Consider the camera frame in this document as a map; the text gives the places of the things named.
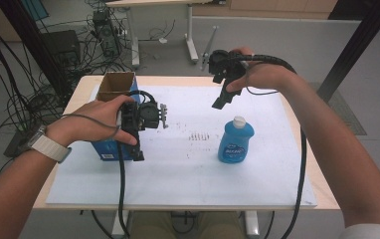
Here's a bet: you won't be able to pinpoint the blue bottle with white cap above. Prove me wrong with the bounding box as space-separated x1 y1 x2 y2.
217 116 256 164

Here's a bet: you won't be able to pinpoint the thick black left gripper cable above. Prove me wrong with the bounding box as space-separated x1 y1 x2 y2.
115 90 158 239

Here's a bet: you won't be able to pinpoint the white table leg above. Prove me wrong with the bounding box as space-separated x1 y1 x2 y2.
243 210 261 239
110 210 130 239

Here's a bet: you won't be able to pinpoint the black metal frame post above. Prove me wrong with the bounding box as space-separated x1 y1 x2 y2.
315 0 380 104
0 0 74 108

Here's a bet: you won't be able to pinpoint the wristwatch with white band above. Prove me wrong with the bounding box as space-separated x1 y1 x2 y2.
28 123 73 164

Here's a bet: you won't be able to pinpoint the thick black gripper cable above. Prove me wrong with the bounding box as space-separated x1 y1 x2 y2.
241 54 309 239
115 90 158 239

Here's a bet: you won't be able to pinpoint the person's legs in khaki trousers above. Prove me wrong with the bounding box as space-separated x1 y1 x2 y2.
129 210 248 239

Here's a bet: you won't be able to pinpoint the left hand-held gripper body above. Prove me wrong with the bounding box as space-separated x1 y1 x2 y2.
120 99 170 134

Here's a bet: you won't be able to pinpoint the person's white sleeve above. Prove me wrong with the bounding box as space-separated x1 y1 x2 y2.
337 223 380 239

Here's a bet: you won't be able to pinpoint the white height-adjustable desk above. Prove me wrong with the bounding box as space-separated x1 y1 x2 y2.
104 0 227 70

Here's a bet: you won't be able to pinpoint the black computer tower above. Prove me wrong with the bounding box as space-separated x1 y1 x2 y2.
92 9 122 58

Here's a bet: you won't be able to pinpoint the black equipment box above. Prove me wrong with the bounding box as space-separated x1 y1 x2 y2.
41 29 82 68

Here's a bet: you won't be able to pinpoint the person's left hand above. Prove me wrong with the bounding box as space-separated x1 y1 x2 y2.
46 94 139 148

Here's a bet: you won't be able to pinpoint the white table mat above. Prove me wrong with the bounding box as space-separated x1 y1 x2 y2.
45 85 318 208

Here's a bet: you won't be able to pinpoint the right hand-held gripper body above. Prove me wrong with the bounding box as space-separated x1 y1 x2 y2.
200 25 248 85

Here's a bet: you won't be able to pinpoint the grey floor mat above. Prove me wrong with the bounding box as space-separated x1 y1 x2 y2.
310 81 368 136

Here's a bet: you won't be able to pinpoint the black floor base plate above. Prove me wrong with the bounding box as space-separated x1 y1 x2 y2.
3 128 48 159

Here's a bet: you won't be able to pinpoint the thick black right gripper cable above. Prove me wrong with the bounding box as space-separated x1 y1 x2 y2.
241 54 309 239

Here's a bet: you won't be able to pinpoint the thin dark right wrist cord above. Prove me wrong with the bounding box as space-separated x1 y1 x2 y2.
244 61 281 97

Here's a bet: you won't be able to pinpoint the blue cardboard box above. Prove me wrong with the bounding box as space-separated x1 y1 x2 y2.
91 71 143 162

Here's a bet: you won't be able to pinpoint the person's right hand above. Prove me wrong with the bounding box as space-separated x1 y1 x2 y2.
226 46 299 95

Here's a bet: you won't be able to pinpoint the thin grey left wrist cord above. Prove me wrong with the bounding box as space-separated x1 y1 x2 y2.
61 113 121 140

